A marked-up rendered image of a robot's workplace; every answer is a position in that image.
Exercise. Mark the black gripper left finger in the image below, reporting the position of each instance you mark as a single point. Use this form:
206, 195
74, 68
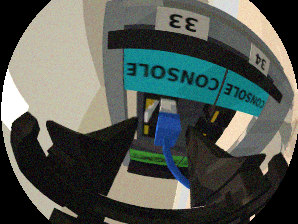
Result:
101, 152

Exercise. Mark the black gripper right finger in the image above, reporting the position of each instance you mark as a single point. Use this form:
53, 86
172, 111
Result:
211, 168

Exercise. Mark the blue network cable with plug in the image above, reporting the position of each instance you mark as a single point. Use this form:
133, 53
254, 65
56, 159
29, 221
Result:
167, 132

